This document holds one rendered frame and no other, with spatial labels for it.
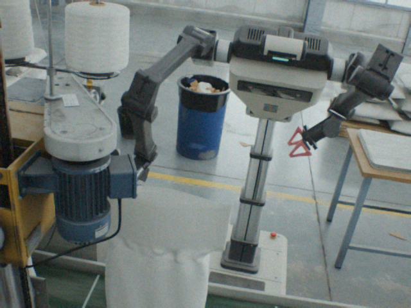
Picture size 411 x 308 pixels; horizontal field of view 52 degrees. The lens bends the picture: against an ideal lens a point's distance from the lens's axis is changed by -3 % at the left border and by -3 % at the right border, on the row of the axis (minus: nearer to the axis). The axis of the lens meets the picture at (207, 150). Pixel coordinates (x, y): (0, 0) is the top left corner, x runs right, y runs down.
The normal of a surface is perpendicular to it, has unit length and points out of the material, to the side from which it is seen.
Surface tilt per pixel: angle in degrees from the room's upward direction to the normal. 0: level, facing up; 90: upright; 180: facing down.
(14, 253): 90
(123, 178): 90
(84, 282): 0
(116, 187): 90
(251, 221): 90
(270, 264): 0
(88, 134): 0
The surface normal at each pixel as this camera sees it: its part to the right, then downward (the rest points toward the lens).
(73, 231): -0.08, 0.48
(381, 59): 0.00, -0.20
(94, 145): 0.58, 0.44
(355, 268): 0.11, -0.88
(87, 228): 0.38, 0.50
